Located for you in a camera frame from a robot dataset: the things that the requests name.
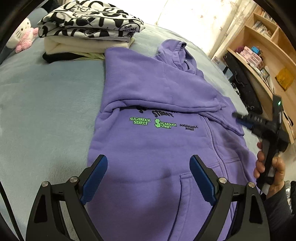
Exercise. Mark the wooden bookshelf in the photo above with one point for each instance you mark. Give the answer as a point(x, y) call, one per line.
point(278, 54)

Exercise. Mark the black white graffiti folded garment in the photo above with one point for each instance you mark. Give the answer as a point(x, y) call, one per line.
point(90, 20)

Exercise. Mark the light blue fleece blanket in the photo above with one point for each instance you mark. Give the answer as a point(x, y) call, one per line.
point(48, 114)

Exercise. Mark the floral curtain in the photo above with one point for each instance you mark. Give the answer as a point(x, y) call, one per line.
point(207, 24)

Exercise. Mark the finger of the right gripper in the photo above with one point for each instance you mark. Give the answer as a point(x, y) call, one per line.
point(251, 120)

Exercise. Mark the right forearm dark sleeve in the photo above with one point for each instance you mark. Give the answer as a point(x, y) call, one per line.
point(281, 221)

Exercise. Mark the purple hoodie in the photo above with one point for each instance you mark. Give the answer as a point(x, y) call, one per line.
point(157, 112)

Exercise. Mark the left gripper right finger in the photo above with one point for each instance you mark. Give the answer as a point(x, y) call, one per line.
point(249, 220)

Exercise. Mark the cream folded garment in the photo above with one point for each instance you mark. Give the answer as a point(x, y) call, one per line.
point(63, 44)

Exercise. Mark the Hello Kitty plush toy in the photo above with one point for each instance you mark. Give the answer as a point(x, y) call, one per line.
point(23, 37)

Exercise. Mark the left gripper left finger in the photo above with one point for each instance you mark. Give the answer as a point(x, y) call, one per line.
point(46, 220)

